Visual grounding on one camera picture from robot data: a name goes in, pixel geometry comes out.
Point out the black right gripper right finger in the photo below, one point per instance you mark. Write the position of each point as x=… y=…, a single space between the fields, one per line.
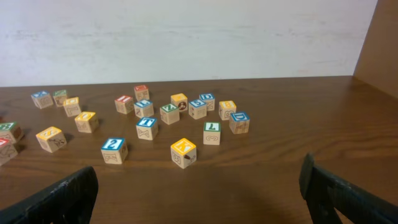
x=326 y=194

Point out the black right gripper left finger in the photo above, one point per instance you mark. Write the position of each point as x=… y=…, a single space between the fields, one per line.
x=70 y=200

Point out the yellow block near I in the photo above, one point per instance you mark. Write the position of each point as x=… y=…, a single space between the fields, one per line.
x=51 y=139

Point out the blue 2 block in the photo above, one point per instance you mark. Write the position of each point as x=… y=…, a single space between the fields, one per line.
x=114 y=150

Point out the yellow block middle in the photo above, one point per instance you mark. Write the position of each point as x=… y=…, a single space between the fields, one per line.
x=87 y=122

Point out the red I block lower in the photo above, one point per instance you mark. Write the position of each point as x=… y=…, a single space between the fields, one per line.
x=7 y=151

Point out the red i block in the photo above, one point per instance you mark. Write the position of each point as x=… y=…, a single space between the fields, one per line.
x=7 y=151
x=124 y=104

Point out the green B block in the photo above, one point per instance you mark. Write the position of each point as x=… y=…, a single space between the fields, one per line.
x=11 y=131

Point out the yellow block far centre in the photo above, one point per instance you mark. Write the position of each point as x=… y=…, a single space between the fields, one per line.
x=72 y=107

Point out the blue T block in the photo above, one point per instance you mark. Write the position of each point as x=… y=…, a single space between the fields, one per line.
x=147 y=128

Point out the green N block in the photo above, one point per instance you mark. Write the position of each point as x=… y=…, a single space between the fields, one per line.
x=59 y=97

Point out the blue X block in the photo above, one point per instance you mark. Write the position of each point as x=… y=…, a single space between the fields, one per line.
x=42 y=99

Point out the blue D block right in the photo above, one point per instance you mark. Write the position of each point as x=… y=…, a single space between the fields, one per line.
x=239 y=122

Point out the blue d block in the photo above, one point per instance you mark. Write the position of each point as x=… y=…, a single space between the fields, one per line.
x=239 y=122
x=209 y=99

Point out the red I block upper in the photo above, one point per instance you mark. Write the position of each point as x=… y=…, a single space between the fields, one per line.
x=124 y=104

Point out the blue L block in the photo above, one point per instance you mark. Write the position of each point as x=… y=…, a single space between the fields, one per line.
x=143 y=108

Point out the yellow K block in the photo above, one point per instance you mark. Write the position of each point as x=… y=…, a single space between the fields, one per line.
x=183 y=153

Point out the green 7 block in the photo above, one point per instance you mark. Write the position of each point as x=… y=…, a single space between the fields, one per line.
x=212 y=133

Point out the yellow 8 block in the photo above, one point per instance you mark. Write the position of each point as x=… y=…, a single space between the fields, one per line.
x=226 y=108

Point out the red block far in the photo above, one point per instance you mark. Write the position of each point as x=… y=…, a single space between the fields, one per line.
x=141 y=92

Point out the green Z block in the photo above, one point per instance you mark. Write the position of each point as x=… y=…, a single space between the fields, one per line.
x=169 y=113

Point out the blue D block far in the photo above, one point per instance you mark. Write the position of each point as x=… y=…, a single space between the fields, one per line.
x=209 y=99

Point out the yellow block with ball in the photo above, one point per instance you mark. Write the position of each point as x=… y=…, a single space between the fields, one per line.
x=180 y=101

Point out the blue 5 block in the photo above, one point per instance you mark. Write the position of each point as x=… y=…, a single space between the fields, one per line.
x=197 y=109

